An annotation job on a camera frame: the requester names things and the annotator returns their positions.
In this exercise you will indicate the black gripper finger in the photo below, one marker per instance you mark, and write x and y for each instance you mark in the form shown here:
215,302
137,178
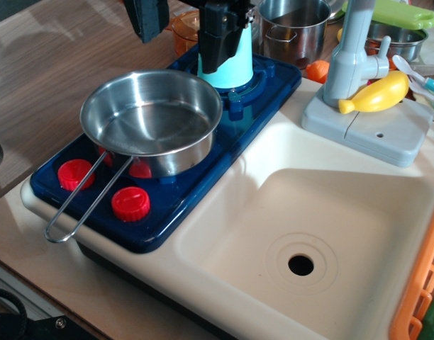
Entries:
221,26
148,17

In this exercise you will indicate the red stove knob left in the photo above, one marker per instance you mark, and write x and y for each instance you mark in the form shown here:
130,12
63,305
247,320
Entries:
72,172

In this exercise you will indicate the red stove knob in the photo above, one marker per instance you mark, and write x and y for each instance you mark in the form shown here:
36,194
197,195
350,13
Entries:
72,172
131,204

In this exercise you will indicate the dark blue toy stove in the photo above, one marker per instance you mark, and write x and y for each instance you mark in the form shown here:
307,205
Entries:
246,110

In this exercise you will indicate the red stove knob right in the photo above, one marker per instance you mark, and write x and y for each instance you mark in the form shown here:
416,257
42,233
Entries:
131,204

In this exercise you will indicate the cream plastic toy sink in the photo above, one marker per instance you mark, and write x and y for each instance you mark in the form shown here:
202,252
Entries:
301,238

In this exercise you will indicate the orange transparent measuring cup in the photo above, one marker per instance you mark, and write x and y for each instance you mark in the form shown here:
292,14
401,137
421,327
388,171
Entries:
184,29

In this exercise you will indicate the light blue plastic cup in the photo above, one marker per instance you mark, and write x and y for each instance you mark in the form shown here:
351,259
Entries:
235,71

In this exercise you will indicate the tall stainless steel pot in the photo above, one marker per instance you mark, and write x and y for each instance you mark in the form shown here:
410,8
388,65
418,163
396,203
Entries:
293,31

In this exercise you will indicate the orange plastic toy food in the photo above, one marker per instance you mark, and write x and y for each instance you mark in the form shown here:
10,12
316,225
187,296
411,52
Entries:
318,71

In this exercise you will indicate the yellow plastic toy fish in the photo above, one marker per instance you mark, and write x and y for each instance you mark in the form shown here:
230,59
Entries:
378,96

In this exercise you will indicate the shallow stainless steel bowl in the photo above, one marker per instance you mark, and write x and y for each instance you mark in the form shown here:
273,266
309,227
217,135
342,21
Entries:
404,42

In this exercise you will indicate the grey toy faucet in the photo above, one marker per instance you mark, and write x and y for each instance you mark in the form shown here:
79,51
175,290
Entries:
394,135

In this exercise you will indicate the orange plastic dish rack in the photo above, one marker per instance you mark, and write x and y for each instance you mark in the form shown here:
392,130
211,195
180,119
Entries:
419,293

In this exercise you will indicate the white spoon teal handle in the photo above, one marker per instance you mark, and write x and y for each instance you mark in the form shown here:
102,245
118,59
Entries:
402,65

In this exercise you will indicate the stainless steel pan wire handle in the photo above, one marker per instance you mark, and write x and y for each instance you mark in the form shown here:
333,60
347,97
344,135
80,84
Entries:
164,118

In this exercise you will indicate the black metal bracket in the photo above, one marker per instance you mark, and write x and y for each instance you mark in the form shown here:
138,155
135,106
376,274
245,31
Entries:
53,328

